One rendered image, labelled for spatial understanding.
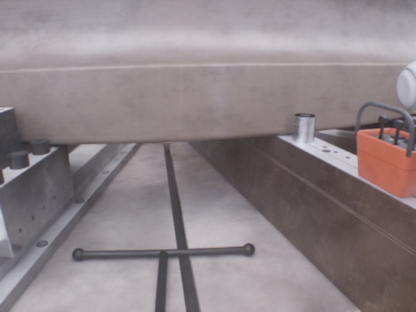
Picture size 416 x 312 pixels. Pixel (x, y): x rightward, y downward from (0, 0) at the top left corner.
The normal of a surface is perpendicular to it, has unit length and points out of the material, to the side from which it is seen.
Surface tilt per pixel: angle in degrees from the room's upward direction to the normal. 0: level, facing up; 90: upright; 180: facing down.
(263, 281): 0
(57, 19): 90
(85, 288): 0
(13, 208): 90
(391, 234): 90
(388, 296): 90
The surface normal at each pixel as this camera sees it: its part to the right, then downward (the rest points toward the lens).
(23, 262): 0.00, -0.95
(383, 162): -0.95, 0.20
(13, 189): 1.00, 0.02
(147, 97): 0.12, 0.32
